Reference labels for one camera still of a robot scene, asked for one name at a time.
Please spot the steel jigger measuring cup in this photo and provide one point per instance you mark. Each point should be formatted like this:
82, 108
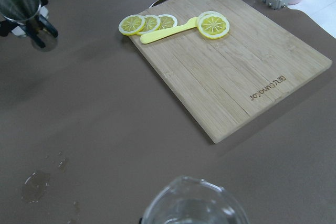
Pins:
20, 11

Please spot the clear glass measuring cup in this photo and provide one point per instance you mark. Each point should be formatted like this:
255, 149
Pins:
191, 200

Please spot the lemon slice end of row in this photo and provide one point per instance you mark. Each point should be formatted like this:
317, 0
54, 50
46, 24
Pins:
132, 24

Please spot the middle lemon slice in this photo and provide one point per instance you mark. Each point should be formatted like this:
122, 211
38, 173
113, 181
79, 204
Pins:
152, 23

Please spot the inner lemon slice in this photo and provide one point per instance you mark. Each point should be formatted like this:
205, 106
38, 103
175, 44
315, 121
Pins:
167, 21

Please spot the yellow plastic knife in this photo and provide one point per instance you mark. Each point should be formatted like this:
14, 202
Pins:
160, 34

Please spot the lemon slice on knife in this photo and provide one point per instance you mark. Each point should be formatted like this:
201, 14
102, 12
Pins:
212, 25

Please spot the bamboo cutting board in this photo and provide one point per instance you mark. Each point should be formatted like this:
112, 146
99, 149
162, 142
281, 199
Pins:
225, 83

